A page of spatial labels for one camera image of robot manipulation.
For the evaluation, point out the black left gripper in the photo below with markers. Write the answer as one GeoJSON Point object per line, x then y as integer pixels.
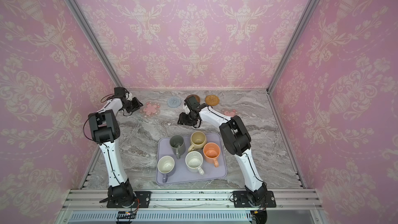
{"type": "Point", "coordinates": [136, 106]}

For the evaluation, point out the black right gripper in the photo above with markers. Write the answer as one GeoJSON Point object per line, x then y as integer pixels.
{"type": "Point", "coordinates": [187, 119]}

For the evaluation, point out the blue woven round coaster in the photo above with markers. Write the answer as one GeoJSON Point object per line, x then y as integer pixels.
{"type": "Point", "coordinates": [174, 102]}

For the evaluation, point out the brown wooden round coaster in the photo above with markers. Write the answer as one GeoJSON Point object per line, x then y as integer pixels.
{"type": "Point", "coordinates": [196, 97]}

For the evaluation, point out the woven rattan round coaster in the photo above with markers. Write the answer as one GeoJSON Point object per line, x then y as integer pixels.
{"type": "Point", "coordinates": [212, 100]}

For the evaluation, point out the pink flower silicone coaster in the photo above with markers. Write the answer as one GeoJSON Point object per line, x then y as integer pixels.
{"type": "Point", "coordinates": [230, 113]}

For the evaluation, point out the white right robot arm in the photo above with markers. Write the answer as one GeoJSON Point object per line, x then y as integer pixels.
{"type": "Point", "coordinates": [236, 140]}

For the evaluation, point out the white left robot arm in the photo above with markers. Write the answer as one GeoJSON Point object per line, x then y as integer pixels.
{"type": "Point", "coordinates": [105, 132]}

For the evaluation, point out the grey green mug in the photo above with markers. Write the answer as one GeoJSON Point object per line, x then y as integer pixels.
{"type": "Point", "coordinates": [178, 146]}

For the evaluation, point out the yellow beige mug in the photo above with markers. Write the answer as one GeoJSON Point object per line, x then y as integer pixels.
{"type": "Point", "coordinates": [197, 141]}

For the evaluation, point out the orange mug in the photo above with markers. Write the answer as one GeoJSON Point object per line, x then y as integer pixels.
{"type": "Point", "coordinates": [211, 153]}

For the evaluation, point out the white cream mug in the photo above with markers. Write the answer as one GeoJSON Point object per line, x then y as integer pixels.
{"type": "Point", "coordinates": [194, 162]}

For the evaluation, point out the lilac plastic tray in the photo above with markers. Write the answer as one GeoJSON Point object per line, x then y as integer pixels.
{"type": "Point", "coordinates": [203, 164]}

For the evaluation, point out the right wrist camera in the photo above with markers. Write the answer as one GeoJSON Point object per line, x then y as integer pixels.
{"type": "Point", "coordinates": [191, 104]}

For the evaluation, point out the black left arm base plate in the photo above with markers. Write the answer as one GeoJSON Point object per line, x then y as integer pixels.
{"type": "Point", "coordinates": [141, 199]}

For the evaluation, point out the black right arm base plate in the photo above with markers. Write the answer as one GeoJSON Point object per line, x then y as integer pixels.
{"type": "Point", "coordinates": [243, 199]}

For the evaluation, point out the aluminium front frame rail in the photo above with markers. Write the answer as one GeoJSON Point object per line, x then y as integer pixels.
{"type": "Point", "coordinates": [223, 199]}

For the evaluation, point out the aluminium corner frame post left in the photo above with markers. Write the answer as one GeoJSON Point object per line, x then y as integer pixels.
{"type": "Point", "coordinates": [78, 14]}

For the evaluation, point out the aluminium corner frame post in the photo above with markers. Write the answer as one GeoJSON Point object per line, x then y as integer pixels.
{"type": "Point", "coordinates": [299, 30]}
{"type": "Point", "coordinates": [78, 14]}

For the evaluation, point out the aluminium corner frame post right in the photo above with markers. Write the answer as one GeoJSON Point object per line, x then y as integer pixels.
{"type": "Point", "coordinates": [299, 30]}

